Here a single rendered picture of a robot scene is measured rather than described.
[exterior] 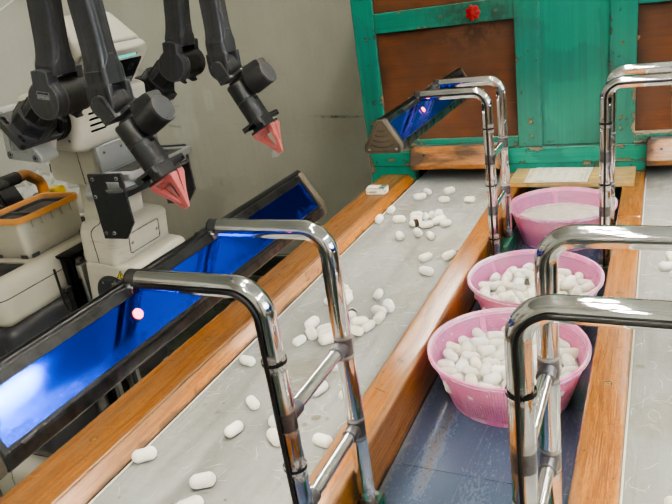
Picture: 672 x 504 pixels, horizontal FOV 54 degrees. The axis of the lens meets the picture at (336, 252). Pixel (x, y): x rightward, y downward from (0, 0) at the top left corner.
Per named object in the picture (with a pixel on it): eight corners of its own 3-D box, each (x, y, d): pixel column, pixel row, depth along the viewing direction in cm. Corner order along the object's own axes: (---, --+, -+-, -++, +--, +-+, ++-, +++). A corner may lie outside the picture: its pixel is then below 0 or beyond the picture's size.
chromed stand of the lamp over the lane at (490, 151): (423, 275, 164) (405, 93, 148) (445, 244, 181) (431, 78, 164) (500, 279, 156) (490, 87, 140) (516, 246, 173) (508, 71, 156)
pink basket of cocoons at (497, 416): (412, 427, 110) (406, 378, 106) (454, 345, 132) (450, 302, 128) (583, 453, 98) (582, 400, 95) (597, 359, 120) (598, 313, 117)
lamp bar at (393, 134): (364, 154, 135) (360, 119, 132) (447, 94, 186) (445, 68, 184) (401, 153, 132) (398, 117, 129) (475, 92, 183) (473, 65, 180)
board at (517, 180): (507, 187, 190) (507, 183, 190) (517, 172, 202) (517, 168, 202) (633, 186, 176) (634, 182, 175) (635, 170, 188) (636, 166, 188)
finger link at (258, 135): (298, 140, 173) (278, 110, 172) (286, 148, 167) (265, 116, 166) (280, 153, 177) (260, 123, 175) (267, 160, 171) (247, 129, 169)
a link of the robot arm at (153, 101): (117, 93, 136) (88, 102, 129) (150, 61, 130) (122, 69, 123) (151, 142, 138) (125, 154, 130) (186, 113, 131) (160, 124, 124)
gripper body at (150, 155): (188, 159, 136) (166, 128, 135) (158, 174, 128) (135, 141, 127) (168, 174, 140) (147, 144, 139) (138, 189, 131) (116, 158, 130)
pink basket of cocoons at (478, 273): (479, 354, 127) (476, 311, 124) (462, 294, 152) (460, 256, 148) (623, 341, 124) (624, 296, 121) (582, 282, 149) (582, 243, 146)
